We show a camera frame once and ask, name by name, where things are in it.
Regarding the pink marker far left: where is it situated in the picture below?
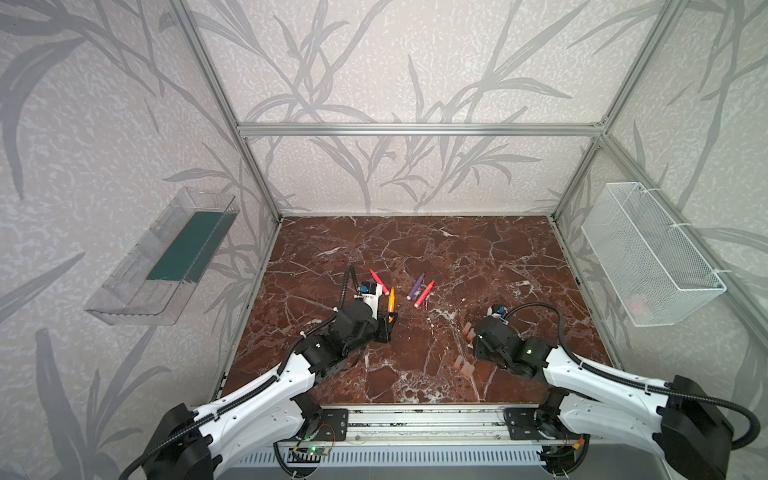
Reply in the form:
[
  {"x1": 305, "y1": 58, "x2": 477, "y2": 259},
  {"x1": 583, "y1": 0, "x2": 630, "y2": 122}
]
[{"x1": 369, "y1": 269, "x2": 390, "y2": 295}]

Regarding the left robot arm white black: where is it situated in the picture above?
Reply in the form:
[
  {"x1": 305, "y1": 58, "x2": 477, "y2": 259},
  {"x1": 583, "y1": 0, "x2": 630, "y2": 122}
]
[{"x1": 119, "y1": 296, "x2": 398, "y2": 479}]

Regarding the purple marker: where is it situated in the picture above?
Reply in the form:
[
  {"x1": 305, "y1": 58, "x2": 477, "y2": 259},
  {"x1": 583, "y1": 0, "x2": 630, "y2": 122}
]
[{"x1": 406, "y1": 273, "x2": 425, "y2": 300}]

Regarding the aluminium frame corner post left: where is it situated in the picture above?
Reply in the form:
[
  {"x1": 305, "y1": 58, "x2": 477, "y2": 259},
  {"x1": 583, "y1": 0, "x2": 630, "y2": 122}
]
[{"x1": 169, "y1": 0, "x2": 282, "y2": 224}]

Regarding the aluminium frame horizontal bar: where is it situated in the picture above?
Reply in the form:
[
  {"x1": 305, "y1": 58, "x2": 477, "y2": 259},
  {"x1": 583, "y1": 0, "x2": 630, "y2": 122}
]
[{"x1": 237, "y1": 123, "x2": 602, "y2": 138}]

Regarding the aluminium frame corner post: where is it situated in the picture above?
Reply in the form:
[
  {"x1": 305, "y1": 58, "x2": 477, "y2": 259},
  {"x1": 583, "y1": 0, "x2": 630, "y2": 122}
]
[
  {"x1": 550, "y1": 0, "x2": 688, "y2": 223},
  {"x1": 169, "y1": 0, "x2": 282, "y2": 224}
]

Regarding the white wire mesh basket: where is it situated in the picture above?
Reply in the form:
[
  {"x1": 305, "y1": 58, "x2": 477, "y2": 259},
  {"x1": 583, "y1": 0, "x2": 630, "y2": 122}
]
[{"x1": 582, "y1": 182, "x2": 727, "y2": 327}]

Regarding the clear plastic wall bin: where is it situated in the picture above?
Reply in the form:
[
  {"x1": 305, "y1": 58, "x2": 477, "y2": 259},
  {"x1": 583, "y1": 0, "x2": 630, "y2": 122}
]
[{"x1": 85, "y1": 187, "x2": 240, "y2": 326}]

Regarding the orange highlighter marker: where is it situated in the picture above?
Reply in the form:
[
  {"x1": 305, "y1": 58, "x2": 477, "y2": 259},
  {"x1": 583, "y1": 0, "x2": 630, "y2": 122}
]
[{"x1": 387, "y1": 287, "x2": 396, "y2": 323}]

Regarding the pink red marker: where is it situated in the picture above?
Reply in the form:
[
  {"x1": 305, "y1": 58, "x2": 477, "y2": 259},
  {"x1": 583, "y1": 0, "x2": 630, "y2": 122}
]
[{"x1": 414, "y1": 280, "x2": 435, "y2": 308}]

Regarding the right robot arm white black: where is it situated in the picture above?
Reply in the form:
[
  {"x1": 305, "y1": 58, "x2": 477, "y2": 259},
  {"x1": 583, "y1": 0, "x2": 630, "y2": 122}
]
[{"x1": 472, "y1": 312, "x2": 760, "y2": 479}]

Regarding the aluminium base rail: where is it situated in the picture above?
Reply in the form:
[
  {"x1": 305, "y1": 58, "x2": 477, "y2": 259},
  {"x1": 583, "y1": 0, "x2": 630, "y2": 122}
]
[{"x1": 236, "y1": 404, "x2": 579, "y2": 469}]

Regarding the aluminium frame corner post right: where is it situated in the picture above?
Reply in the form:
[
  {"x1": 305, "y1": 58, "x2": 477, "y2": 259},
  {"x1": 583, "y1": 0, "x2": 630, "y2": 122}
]
[{"x1": 550, "y1": 0, "x2": 688, "y2": 223}]

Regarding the green circuit board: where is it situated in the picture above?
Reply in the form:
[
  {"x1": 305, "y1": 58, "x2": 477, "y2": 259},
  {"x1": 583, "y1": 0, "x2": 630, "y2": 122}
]
[{"x1": 291, "y1": 446, "x2": 333, "y2": 463}]

